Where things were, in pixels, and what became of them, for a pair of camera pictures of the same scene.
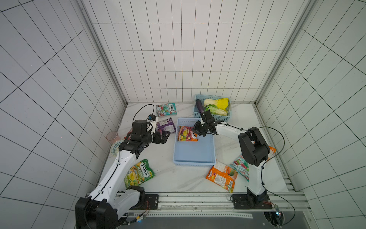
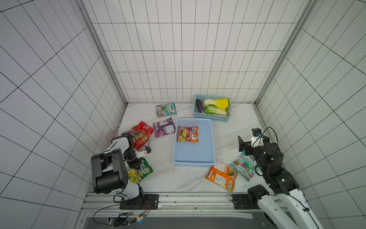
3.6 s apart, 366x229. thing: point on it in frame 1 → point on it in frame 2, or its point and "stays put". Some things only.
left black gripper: [163, 139] → [132, 165]
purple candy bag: [167, 125] stays put
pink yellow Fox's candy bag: [186, 133] stays put
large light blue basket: [196, 153] stays put
